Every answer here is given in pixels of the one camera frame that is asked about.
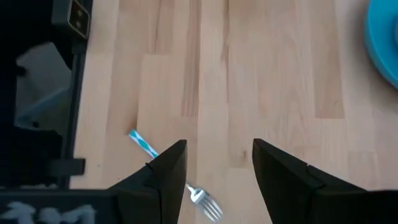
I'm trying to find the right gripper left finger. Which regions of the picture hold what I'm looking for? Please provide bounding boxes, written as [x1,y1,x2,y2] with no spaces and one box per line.
[107,139,188,224]

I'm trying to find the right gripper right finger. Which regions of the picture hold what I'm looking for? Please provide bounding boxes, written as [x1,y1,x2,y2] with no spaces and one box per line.
[251,138,398,224]

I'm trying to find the fork with blue patterned handle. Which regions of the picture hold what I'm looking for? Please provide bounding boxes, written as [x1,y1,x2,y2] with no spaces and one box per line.
[128,129,224,223]

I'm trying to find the blue round plate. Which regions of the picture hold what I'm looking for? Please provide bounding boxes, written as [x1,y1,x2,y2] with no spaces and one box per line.
[364,0,398,91]

